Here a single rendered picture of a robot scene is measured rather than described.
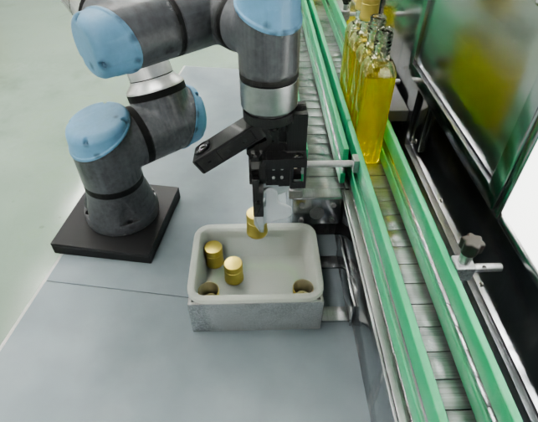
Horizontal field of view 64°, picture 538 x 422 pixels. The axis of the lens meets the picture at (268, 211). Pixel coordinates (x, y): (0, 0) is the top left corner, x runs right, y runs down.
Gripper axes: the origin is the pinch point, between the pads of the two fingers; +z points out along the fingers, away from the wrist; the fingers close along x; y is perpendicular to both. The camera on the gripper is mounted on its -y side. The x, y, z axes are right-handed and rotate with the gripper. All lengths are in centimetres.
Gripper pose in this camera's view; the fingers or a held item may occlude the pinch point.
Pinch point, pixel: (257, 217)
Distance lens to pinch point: 70.9
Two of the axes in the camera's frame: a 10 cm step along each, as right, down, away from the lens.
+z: 0.1, 7.4, 6.7
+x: -0.4, -6.7, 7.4
